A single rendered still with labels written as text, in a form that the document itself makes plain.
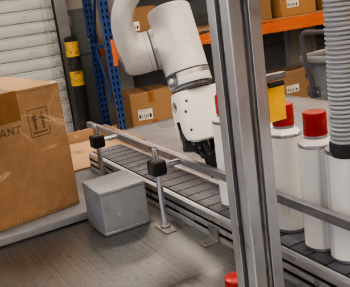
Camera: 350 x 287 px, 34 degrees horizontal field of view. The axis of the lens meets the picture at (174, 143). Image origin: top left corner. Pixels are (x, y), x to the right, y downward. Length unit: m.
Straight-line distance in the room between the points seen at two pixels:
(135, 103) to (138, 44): 3.53
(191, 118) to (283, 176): 0.23
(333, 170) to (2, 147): 0.66
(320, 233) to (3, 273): 0.56
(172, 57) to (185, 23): 0.07
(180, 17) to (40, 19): 3.99
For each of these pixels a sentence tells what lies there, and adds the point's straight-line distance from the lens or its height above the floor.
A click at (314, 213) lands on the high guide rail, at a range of 0.81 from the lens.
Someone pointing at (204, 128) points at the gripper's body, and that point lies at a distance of 1.05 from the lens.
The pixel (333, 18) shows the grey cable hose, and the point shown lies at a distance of 0.61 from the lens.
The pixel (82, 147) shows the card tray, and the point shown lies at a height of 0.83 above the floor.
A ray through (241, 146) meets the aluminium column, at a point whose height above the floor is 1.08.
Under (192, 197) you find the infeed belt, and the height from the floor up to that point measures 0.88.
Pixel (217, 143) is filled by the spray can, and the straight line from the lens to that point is 1.01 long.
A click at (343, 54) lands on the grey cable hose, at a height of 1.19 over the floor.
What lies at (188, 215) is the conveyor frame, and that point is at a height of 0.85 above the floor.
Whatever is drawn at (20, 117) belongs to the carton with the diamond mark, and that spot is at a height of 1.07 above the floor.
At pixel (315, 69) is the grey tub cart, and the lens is 3.40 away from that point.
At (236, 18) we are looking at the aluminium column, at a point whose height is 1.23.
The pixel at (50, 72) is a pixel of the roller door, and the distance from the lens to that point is 5.05.
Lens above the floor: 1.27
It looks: 15 degrees down
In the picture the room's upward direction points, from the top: 8 degrees counter-clockwise
